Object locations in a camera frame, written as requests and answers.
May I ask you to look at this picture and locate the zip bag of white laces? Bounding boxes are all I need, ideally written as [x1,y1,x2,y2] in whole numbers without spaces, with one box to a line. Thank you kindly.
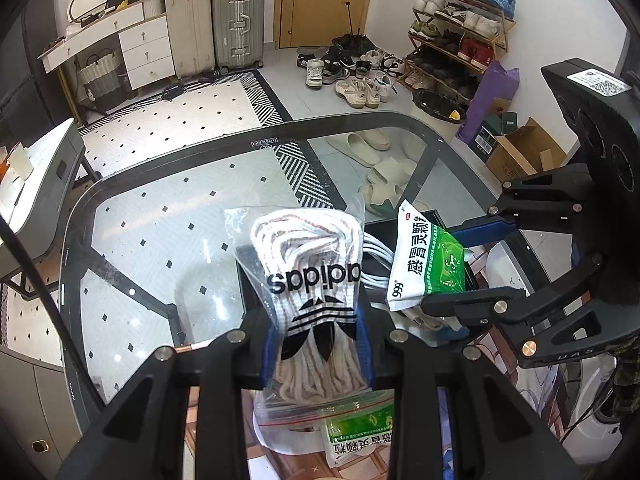
[222,204,397,457]

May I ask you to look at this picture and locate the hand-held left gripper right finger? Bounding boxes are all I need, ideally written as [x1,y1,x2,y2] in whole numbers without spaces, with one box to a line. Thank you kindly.
[356,300,584,480]

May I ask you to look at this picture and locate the silver suitcase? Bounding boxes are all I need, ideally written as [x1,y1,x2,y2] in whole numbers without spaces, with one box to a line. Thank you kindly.
[210,0,267,73]

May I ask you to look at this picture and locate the cardboard box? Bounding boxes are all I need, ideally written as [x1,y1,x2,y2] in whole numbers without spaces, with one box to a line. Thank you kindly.
[484,117,569,192]

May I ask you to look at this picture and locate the black white patterned rug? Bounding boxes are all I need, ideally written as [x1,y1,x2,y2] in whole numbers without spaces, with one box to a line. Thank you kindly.
[79,67,337,212]

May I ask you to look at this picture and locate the woven basket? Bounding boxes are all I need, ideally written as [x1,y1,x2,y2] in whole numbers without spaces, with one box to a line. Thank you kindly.
[79,49,127,112]

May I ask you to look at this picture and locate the wooden shoe rack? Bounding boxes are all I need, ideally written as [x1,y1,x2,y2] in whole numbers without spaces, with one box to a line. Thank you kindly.
[402,0,517,107]

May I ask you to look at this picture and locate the beige suitcase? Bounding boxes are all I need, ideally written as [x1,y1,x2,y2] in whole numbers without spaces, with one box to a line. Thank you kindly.
[164,0,217,80]

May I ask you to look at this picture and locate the beige slipper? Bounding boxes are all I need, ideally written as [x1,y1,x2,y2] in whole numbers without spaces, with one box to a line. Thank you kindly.
[327,132,382,167]
[360,127,392,153]

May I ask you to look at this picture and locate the wooden door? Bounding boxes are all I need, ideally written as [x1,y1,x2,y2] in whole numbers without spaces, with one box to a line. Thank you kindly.
[272,0,379,52]

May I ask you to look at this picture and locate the person's right forearm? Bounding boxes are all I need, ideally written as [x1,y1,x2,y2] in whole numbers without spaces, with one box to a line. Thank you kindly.
[606,331,640,403]

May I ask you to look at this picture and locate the pile of shoes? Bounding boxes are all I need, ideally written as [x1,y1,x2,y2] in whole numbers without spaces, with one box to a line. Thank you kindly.
[296,34,402,110]

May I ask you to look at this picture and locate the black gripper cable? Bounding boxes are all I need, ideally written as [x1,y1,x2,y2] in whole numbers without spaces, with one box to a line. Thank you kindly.
[0,220,109,406]

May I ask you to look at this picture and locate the rows of assorted shoes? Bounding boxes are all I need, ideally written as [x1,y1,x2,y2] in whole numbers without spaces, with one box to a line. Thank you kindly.
[406,0,517,98]

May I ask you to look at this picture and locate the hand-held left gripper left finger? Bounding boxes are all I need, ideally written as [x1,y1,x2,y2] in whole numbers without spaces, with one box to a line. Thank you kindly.
[57,307,281,480]

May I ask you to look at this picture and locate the purple bag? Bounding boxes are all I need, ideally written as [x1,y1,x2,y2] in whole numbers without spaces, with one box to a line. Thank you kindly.
[454,60,522,145]

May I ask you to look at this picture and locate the white cable bundle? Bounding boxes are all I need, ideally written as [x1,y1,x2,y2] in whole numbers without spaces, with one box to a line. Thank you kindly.
[362,239,402,292]

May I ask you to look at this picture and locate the white dressing table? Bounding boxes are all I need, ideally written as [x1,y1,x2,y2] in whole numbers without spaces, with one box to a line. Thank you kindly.
[39,0,177,92]

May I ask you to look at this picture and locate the cream slipper green mark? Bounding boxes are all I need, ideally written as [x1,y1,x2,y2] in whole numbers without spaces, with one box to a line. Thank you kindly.
[357,182,412,217]

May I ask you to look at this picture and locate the black storage box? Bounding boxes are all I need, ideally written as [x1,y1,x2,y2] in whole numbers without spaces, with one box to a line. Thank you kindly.
[234,210,478,378]

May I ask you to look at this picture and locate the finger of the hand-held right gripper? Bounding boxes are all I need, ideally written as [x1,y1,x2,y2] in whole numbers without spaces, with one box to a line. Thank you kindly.
[451,162,594,249]
[419,254,604,352]

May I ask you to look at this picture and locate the grey side desk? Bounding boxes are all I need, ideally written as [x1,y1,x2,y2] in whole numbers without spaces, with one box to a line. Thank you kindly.
[0,117,102,282]

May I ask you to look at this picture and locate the green white medicine packet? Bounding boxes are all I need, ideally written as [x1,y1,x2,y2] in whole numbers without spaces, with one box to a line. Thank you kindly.
[385,199,475,314]
[322,404,397,469]

